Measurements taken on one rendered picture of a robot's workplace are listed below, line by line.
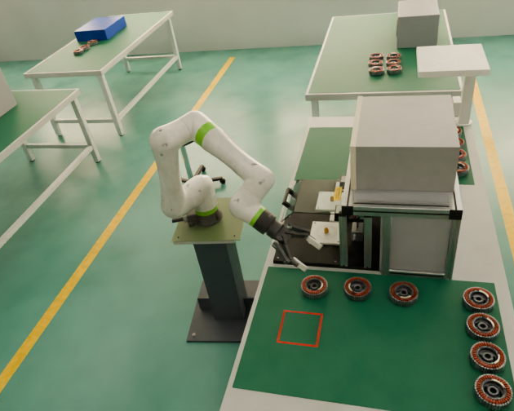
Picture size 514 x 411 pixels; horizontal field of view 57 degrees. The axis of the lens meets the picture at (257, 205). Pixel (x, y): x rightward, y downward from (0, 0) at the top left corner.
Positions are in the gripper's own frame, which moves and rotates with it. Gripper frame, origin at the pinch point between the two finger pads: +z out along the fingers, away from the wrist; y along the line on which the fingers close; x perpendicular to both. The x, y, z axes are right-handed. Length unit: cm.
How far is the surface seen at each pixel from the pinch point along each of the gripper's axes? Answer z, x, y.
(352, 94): -38, -45, -183
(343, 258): 12.3, -8.2, -16.9
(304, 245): -4.2, -22.8, -22.0
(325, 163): -21, -34, -91
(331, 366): 28.3, -6.3, 30.5
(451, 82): 14, -12, -216
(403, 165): 7, 38, -32
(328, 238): 2.8, -17.1, -29.0
